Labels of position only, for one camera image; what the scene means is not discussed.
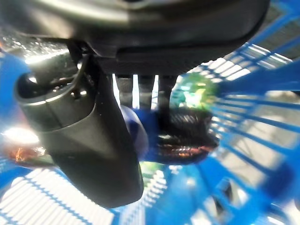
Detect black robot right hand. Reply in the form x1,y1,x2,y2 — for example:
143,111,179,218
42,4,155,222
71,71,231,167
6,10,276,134
0,0,270,209

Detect Pepsi cola bottle blue label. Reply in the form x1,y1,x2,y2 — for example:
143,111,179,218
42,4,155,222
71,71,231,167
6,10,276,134
7,105,221,166

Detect blue plastic shopping basket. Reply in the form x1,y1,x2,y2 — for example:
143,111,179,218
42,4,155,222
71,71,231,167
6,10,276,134
0,4,300,225

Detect green bottle in basket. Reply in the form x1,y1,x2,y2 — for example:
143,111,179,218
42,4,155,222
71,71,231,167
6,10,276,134
139,161,165,186
170,72,220,111

